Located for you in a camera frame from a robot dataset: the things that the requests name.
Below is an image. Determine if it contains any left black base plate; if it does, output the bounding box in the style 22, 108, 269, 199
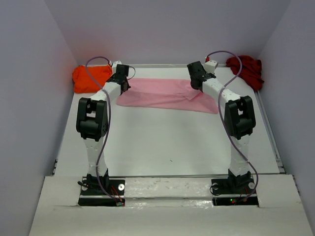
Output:
78, 178, 126, 207

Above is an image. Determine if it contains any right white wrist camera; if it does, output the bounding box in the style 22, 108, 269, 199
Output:
203, 60, 218, 74

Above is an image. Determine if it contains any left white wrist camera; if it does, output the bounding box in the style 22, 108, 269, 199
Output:
110, 60, 122, 68

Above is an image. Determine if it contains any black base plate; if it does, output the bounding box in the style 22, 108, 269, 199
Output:
78, 178, 126, 207
209, 178, 259, 207

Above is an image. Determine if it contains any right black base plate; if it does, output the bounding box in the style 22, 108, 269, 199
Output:
209, 178, 259, 207

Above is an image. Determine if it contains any dark red t shirt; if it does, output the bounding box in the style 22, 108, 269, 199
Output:
226, 56, 264, 91

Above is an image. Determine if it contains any orange t shirt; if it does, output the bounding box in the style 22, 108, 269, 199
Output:
72, 65, 112, 93

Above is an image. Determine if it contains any pink t shirt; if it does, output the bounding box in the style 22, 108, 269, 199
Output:
116, 78, 219, 114

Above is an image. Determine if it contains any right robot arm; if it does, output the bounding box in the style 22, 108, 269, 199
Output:
187, 60, 256, 196

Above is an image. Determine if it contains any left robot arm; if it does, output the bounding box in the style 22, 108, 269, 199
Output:
76, 63, 130, 196

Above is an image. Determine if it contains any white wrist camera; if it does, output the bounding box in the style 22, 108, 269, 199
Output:
110, 60, 122, 68
203, 60, 218, 74

